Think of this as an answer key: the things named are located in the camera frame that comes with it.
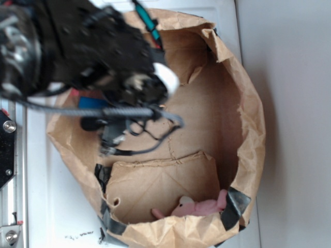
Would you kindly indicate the blue rectangular block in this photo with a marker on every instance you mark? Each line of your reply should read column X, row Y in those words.
column 94, row 103

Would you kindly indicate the pink plush toy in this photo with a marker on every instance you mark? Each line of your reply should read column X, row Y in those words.
column 187, row 206

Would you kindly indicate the black mounting bracket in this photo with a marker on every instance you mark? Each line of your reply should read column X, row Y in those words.
column 8, row 148

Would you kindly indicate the white tape label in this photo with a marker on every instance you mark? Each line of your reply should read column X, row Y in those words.
column 168, row 77

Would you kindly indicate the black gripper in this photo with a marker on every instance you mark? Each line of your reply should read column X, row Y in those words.
column 128, row 89

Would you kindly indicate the silver corner bracket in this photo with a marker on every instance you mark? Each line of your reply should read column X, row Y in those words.
column 11, row 236

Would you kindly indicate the white plastic tray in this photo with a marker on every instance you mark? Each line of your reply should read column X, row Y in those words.
column 59, row 214

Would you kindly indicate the brown paper bag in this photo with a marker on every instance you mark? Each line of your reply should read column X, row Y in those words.
column 221, row 146

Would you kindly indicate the aluminium frame rail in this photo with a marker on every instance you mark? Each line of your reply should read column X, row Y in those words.
column 14, row 209

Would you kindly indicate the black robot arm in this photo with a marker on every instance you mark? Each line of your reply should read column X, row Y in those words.
column 50, row 47

